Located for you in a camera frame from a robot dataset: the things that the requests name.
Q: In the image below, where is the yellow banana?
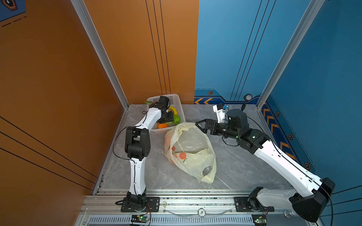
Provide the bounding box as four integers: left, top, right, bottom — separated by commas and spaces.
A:
168, 106, 178, 115

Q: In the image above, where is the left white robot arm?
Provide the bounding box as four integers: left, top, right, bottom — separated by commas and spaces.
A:
122, 96, 174, 211

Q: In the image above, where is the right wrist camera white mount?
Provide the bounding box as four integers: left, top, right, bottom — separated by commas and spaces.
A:
213, 103, 227, 123

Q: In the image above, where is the translucent printed plastic bag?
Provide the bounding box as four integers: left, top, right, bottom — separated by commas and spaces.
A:
164, 122, 217, 184

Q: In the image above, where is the left green circuit board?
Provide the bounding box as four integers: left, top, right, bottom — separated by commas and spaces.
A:
131, 215, 150, 225

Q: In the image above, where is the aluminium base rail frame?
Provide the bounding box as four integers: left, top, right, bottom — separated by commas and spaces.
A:
75, 189, 312, 226

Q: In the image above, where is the green circuit board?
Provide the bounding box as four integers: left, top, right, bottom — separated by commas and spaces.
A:
131, 215, 150, 225
252, 215, 267, 226

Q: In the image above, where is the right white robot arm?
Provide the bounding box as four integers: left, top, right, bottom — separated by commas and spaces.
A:
195, 109, 335, 223

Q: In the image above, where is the black round-base lamp stand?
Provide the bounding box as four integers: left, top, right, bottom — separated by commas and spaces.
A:
241, 94, 253, 111

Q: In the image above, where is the right green circuit board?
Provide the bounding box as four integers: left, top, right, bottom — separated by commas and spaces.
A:
252, 215, 267, 226

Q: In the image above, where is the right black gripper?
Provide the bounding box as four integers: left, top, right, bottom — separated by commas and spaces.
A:
196, 119, 241, 141

